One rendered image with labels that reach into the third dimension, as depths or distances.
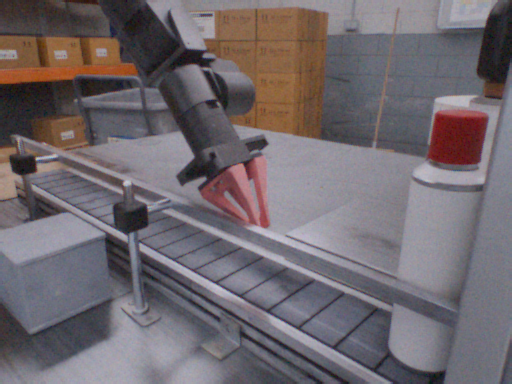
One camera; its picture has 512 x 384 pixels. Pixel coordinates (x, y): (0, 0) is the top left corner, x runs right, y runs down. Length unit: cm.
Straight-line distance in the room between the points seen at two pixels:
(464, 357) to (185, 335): 35
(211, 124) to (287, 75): 321
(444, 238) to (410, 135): 457
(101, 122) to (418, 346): 255
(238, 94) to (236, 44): 333
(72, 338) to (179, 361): 13
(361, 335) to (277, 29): 340
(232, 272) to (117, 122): 228
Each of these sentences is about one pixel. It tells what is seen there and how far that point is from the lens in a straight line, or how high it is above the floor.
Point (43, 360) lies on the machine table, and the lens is 50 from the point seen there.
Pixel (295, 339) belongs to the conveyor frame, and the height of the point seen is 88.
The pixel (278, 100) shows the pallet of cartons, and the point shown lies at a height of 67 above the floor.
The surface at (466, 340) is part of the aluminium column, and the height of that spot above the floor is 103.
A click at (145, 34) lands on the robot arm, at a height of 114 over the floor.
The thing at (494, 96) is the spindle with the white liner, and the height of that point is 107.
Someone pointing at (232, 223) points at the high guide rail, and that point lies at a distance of 42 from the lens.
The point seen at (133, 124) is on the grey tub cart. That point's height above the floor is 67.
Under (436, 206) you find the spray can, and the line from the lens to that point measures 32.
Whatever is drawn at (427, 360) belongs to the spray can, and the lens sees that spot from 38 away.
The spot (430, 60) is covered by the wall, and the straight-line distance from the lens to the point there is 478.
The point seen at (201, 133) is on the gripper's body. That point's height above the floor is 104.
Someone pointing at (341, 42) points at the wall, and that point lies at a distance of 504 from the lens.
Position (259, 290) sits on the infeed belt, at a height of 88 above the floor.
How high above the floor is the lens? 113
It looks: 20 degrees down
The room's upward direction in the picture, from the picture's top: straight up
